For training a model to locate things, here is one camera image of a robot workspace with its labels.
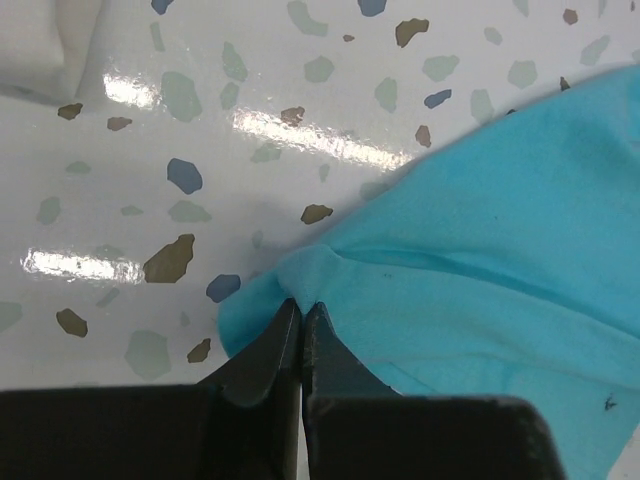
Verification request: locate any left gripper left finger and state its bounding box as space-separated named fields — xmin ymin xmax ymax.
xmin=1 ymin=300 xmax=301 ymax=479

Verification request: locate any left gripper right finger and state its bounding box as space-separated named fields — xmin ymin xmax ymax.
xmin=302 ymin=303 xmax=563 ymax=479

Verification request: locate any turquoise blue t shirt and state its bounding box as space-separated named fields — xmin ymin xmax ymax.
xmin=218 ymin=66 xmax=639 ymax=479

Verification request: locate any folded cream t shirt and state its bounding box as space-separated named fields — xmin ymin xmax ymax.
xmin=1 ymin=0 xmax=102 ymax=101

